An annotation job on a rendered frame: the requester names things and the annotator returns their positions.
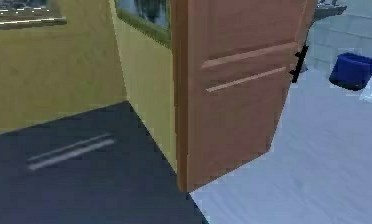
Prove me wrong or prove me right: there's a brown wooden room door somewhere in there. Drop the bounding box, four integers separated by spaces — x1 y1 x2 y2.
170 0 319 194

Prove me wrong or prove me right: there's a blue bin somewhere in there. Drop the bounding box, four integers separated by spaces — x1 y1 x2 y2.
328 51 372 92

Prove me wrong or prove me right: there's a grey framed window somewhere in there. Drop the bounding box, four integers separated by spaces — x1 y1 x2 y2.
0 0 68 32

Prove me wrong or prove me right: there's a green framed wall picture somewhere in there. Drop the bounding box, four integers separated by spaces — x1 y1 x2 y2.
114 0 173 50

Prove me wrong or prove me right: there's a black door handle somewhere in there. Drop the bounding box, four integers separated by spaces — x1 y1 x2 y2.
289 44 310 84

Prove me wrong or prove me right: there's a grey wall shelf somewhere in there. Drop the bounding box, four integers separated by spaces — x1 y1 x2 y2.
313 0 348 23

